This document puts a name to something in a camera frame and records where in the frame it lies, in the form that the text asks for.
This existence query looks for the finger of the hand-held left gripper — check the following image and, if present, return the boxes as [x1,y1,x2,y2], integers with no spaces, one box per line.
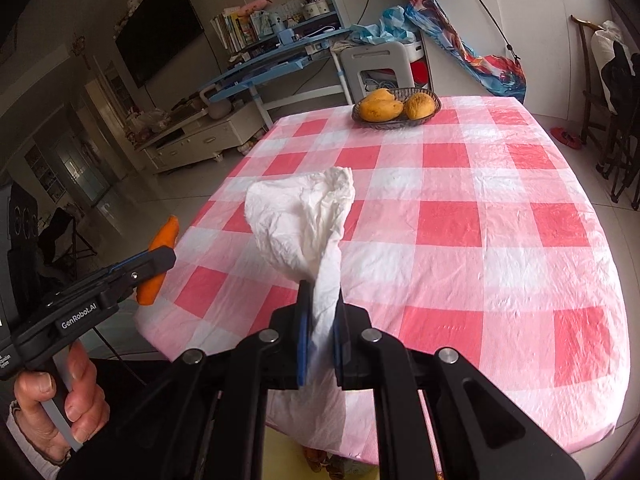
[106,250,177,302]
[95,246,172,285]

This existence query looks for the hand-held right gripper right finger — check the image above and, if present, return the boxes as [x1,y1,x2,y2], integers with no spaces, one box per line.
[332,296,587,480]

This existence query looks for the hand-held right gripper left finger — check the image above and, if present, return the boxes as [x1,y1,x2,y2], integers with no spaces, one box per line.
[102,280,314,480]

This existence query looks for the orange fruit peel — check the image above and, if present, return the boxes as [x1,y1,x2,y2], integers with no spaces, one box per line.
[137,215,180,306]

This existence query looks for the white tissue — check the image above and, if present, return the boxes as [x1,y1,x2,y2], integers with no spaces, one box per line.
[245,166,356,453]

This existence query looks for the yellow plastic basin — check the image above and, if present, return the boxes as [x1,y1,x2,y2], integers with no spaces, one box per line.
[265,425,381,480]

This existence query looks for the person's left hand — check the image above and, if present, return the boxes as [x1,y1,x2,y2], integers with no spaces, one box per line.
[14,342,111,456]

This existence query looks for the black folding stand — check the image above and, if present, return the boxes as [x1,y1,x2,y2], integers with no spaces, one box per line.
[37,207,99,267]

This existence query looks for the white television cabinet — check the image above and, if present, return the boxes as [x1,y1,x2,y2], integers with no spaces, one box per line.
[140,105,266,173]

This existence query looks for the plastic bags on television cabinet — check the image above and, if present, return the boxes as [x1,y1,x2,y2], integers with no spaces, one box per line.
[127,107,173,137]

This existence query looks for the table with pink checked tablecloth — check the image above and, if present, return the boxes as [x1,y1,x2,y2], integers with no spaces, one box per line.
[135,91,631,468]

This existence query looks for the pink kettlebell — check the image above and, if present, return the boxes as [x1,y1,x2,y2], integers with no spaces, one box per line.
[200,87,233,120]

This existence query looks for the blue study desk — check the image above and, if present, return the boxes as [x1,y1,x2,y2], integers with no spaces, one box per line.
[200,0,353,131]

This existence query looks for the plush toys above television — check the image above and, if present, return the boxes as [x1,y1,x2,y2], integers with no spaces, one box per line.
[115,0,142,32]

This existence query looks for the row of books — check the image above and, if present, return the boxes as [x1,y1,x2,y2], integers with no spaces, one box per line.
[210,7,261,52]

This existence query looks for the woven fruit basket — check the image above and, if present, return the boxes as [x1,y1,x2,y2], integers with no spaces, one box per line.
[351,87,442,130]

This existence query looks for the white plastic stool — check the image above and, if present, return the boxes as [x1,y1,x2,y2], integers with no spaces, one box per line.
[340,42,416,106]

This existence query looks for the red slipper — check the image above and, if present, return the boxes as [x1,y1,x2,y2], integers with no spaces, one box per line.
[550,127,584,150]

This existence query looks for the colourful printed hanging bag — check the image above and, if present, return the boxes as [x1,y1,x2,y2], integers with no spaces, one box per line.
[405,0,528,98]

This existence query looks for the blue crumpled cloth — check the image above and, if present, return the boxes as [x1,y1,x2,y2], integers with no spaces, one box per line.
[350,6,421,46]

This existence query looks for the dark wooden chair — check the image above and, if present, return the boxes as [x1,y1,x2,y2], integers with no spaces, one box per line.
[570,15,640,203]

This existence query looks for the white bag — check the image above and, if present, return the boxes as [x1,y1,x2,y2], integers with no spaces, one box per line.
[592,20,632,111]

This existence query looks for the black wall television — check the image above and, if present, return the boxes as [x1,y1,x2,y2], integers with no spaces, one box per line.
[115,0,205,88]

